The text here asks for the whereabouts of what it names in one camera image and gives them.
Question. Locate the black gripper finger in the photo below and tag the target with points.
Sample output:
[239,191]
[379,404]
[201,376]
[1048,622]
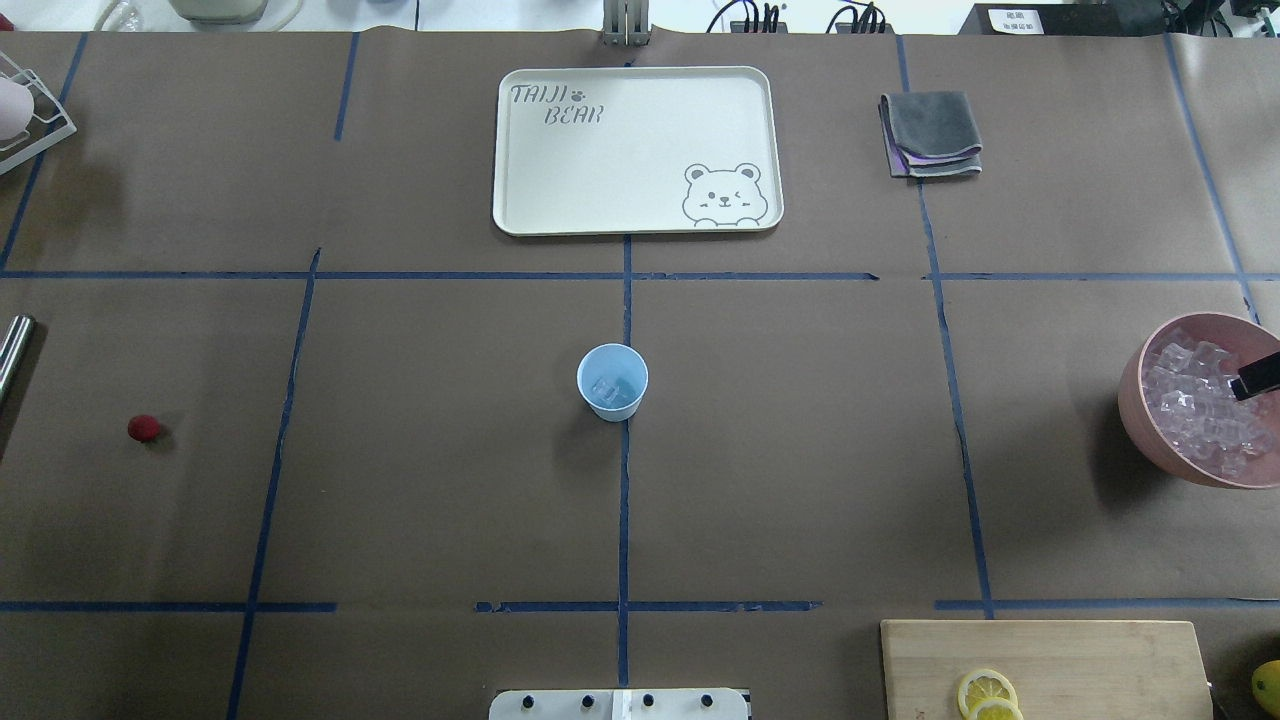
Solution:
[1257,378]

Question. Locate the clear ice cube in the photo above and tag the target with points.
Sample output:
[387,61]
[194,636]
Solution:
[612,392]

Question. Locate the metal muddler stick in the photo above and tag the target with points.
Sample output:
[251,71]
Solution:
[12,351]

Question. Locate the pile of clear ice cubes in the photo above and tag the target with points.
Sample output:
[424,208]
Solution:
[1186,385]

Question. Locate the light blue plastic cup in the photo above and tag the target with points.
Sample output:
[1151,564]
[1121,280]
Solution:
[613,359]

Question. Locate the white cup rack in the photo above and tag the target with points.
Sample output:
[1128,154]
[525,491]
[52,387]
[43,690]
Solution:
[50,124]

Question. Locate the pink cup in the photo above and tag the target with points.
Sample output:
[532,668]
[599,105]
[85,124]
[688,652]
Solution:
[17,105]

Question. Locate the pink bowl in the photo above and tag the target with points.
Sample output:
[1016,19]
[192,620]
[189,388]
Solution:
[1253,342]

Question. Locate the whole lemon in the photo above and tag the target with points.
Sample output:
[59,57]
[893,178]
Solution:
[1265,687]

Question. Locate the wooden cutting board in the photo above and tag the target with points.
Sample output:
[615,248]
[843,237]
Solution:
[1060,669]

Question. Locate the folded grey cloth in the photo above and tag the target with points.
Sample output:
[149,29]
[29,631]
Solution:
[930,134]

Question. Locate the lemon slices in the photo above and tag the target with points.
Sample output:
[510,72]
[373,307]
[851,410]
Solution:
[986,694]

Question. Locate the cream bear tray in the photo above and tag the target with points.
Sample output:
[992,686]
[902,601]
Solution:
[636,150]

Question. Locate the cream toaster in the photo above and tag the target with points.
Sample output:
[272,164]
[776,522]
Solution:
[219,12]

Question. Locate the red strawberry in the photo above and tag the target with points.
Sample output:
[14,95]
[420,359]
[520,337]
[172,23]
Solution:
[144,428]

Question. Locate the aluminium frame post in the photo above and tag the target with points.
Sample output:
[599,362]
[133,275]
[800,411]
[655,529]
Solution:
[626,23]

